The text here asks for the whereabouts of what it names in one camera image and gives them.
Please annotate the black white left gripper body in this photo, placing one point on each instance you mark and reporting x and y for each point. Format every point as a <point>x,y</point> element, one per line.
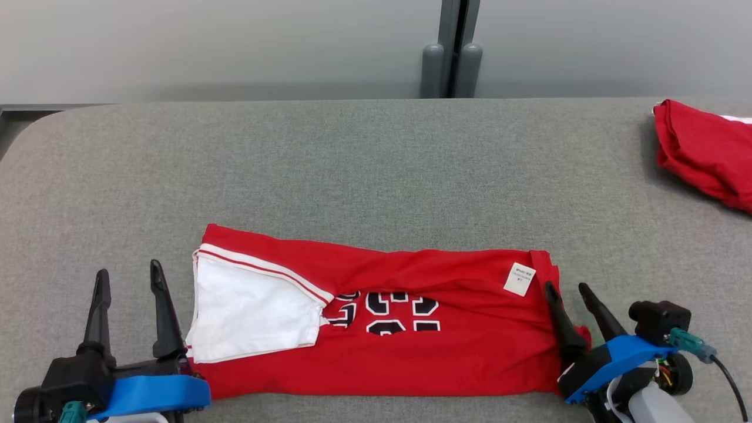
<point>170,365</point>

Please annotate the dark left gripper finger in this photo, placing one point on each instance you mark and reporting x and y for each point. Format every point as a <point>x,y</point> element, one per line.
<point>100,317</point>
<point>167,323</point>

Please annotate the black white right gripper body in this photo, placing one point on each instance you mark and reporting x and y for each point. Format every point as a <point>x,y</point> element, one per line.
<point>578,367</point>

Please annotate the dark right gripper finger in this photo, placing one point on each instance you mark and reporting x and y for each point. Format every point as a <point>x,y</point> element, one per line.
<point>565,329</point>
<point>602,320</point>

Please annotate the red jersey with white sleeves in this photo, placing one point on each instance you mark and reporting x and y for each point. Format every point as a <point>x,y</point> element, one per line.
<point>440,358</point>

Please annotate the red shorts with white trim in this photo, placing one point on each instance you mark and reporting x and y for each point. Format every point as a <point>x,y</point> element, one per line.
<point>705,147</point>

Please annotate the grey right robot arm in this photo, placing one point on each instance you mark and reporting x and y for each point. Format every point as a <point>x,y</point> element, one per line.
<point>658,408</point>

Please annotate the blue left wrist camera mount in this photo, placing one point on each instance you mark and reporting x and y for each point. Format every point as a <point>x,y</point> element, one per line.
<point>158,393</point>

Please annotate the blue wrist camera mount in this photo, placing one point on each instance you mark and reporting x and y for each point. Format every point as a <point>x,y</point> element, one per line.
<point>628,355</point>
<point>158,393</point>

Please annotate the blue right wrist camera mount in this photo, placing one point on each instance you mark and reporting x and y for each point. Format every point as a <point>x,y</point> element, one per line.
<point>628,355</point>

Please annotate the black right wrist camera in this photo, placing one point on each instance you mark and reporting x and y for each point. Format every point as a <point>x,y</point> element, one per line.
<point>661,320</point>

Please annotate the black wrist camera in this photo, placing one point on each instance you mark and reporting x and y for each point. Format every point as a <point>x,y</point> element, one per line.
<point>661,320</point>
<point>76,379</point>

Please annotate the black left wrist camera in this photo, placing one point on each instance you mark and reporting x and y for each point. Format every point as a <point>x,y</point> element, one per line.
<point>76,379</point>

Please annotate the grey cylindrical post foot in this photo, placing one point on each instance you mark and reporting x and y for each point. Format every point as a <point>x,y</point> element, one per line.
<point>432,70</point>
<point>470,70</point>

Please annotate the grey metal partition post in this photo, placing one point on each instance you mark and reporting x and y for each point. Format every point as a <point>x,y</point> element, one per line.
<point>449,29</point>

